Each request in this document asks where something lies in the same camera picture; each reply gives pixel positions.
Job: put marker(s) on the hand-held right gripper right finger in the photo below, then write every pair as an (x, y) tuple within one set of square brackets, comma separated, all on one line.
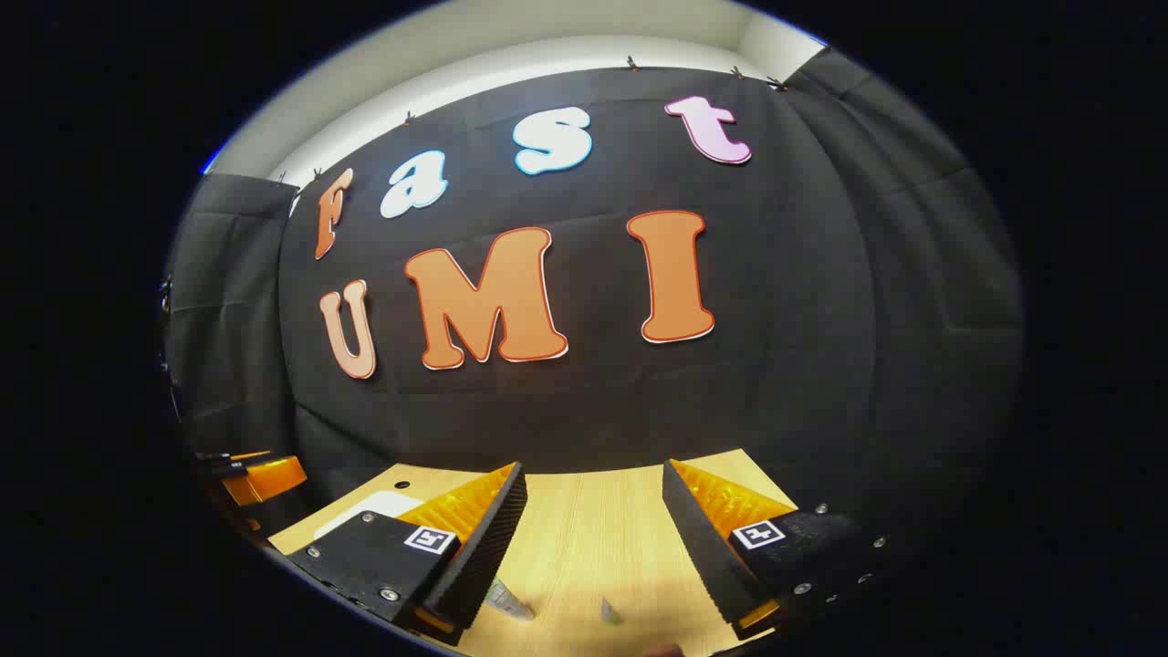
[(698, 538)]

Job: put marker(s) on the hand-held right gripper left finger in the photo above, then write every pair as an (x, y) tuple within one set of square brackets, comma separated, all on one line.
[(488, 547)]

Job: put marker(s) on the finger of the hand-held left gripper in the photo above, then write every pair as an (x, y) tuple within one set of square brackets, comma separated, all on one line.
[(224, 465), (269, 480)]

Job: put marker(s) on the pale yellow suitcase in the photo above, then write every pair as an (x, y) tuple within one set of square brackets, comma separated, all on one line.
[(374, 507)]

